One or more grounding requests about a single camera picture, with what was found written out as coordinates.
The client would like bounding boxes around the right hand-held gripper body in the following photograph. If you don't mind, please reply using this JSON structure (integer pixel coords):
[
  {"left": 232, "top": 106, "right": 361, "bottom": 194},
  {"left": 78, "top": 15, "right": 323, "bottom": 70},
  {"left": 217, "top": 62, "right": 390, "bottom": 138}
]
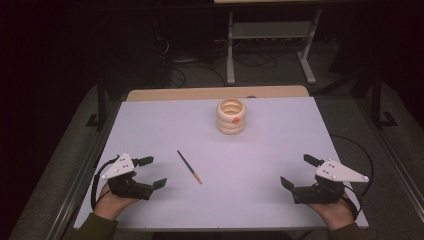
[{"left": 292, "top": 158, "right": 370, "bottom": 205}]

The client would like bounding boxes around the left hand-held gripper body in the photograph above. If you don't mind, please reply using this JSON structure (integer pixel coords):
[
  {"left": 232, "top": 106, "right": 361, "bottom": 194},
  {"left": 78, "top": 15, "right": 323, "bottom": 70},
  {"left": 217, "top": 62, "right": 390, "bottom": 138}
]
[{"left": 100, "top": 152, "right": 154, "bottom": 201}]

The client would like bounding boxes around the dark blue pen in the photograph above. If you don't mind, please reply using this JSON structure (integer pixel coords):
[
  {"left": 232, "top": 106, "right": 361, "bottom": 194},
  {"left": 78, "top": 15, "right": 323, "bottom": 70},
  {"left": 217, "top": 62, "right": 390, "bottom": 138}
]
[{"left": 176, "top": 149, "right": 204, "bottom": 185}]

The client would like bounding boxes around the cream ribbed pen holder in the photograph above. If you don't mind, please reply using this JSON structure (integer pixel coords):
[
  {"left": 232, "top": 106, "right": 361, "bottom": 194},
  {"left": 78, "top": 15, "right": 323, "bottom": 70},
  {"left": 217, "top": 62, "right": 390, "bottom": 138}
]
[{"left": 215, "top": 97, "right": 247, "bottom": 136}]

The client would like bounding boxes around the person's left hand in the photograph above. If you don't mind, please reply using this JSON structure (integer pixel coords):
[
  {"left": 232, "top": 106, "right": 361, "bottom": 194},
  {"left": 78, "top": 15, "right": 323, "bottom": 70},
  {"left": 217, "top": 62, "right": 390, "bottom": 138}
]
[{"left": 93, "top": 171, "right": 140, "bottom": 221}]

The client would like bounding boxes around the person's right hand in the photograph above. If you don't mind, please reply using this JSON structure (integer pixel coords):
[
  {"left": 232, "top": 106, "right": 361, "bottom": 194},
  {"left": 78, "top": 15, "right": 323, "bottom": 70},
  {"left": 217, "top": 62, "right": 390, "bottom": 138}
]
[{"left": 307, "top": 196, "right": 356, "bottom": 231}]

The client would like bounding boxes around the white table mat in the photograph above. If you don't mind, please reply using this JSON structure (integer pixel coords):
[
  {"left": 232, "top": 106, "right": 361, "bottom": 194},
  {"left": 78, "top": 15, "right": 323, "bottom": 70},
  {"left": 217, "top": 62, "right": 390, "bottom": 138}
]
[{"left": 73, "top": 96, "right": 370, "bottom": 231}]

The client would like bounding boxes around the black metal stand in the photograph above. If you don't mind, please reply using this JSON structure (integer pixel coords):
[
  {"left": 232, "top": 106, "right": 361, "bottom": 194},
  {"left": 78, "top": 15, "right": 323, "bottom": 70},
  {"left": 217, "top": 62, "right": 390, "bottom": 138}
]
[
  {"left": 85, "top": 75, "right": 109, "bottom": 130},
  {"left": 370, "top": 68, "right": 399, "bottom": 130}
]

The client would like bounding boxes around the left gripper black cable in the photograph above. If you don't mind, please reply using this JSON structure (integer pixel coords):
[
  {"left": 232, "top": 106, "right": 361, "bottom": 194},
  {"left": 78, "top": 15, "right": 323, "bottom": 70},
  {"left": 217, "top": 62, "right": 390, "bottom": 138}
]
[{"left": 90, "top": 155, "right": 120, "bottom": 210}]

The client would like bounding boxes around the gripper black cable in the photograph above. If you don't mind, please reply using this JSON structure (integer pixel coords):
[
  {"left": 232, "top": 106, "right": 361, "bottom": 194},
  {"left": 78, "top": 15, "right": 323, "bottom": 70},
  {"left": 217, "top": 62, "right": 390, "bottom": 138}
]
[
  {"left": 329, "top": 134, "right": 375, "bottom": 222},
  {"left": 90, "top": 155, "right": 120, "bottom": 210}
]

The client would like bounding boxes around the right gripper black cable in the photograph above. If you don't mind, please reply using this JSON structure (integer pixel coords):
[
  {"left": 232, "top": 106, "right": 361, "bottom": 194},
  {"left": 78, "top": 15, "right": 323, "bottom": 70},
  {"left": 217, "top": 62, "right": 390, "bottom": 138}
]
[{"left": 329, "top": 134, "right": 375, "bottom": 222}]

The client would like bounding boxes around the aluminium frame rail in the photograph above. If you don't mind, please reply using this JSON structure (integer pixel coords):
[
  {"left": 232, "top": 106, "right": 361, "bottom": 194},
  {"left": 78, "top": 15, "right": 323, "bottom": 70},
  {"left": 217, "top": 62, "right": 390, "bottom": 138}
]
[
  {"left": 358, "top": 99, "right": 424, "bottom": 210},
  {"left": 49, "top": 99, "right": 122, "bottom": 240}
]

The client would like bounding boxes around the black floor cable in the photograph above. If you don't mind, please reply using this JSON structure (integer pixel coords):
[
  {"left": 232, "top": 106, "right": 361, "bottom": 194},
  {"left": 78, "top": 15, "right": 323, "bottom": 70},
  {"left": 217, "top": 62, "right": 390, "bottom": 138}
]
[
  {"left": 169, "top": 64, "right": 228, "bottom": 88},
  {"left": 233, "top": 51, "right": 278, "bottom": 70}
]

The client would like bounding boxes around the white metal desk frame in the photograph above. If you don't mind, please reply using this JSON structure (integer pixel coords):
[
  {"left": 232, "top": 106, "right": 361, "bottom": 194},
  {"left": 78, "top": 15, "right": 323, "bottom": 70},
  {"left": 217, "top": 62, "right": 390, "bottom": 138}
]
[{"left": 213, "top": 0, "right": 424, "bottom": 85}]

